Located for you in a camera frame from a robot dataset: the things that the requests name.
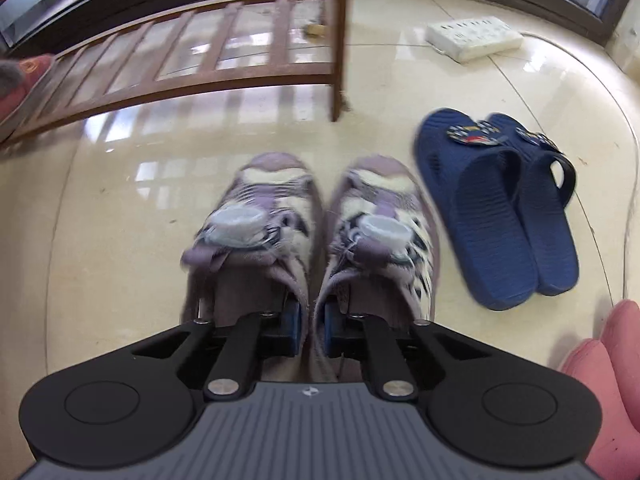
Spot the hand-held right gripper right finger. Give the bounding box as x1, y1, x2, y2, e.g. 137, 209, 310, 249
324, 301, 493, 401

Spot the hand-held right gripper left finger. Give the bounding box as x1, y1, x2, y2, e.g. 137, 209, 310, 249
131, 300, 303, 401

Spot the purple sneaker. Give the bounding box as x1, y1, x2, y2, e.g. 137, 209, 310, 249
310, 156, 442, 381
180, 152, 323, 381

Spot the blue cartoon slide slipper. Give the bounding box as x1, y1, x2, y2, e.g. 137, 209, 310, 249
487, 112, 581, 297
412, 107, 541, 311

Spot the pink rubber slipper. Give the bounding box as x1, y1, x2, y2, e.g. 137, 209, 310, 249
560, 337, 640, 480
602, 299, 640, 361

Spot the wooden shoe rack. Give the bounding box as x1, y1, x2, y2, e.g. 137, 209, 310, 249
0, 0, 353, 148

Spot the pink fur-lined slipper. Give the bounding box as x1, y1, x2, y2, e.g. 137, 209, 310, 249
0, 54, 56, 131

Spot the white power strip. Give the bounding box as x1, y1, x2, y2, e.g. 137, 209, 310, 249
425, 16, 524, 64

